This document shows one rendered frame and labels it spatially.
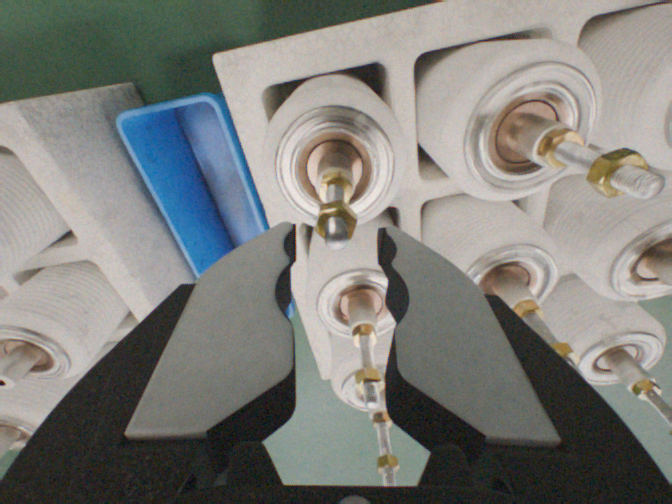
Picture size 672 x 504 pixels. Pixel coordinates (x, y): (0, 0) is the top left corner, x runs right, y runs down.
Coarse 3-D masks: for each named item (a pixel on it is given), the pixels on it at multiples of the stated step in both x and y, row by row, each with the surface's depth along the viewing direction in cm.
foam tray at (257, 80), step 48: (480, 0) 21; (528, 0) 21; (576, 0) 21; (624, 0) 21; (240, 48) 23; (288, 48) 22; (336, 48) 22; (384, 48) 22; (432, 48) 23; (240, 96) 24; (288, 96) 34; (384, 96) 28; (432, 192) 28
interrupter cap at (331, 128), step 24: (312, 120) 18; (336, 120) 18; (360, 120) 18; (288, 144) 19; (312, 144) 19; (336, 144) 19; (360, 144) 19; (384, 144) 19; (288, 168) 20; (312, 168) 20; (360, 168) 20; (384, 168) 20; (288, 192) 20; (312, 192) 21; (360, 192) 21; (384, 192) 20; (312, 216) 21; (360, 216) 21
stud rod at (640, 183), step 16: (560, 144) 16; (576, 144) 15; (560, 160) 16; (576, 160) 14; (592, 160) 14; (624, 176) 12; (640, 176) 12; (656, 176) 11; (624, 192) 12; (640, 192) 11; (656, 192) 12
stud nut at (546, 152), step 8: (568, 128) 16; (552, 136) 16; (560, 136) 15; (568, 136) 15; (576, 136) 15; (544, 144) 16; (552, 144) 16; (584, 144) 16; (544, 152) 16; (552, 152) 16; (544, 160) 16; (552, 160) 16
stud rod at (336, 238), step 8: (336, 184) 17; (328, 192) 16; (336, 192) 16; (344, 192) 17; (328, 200) 15; (344, 200) 15; (328, 224) 13; (336, 224) 13; (344, 224) 13; (328, 232) 12; (336, 232) 12; (344, 232) 12; (328, 240) 12; (336, 240) 12; (344, 240) 12; (336, 248) 13
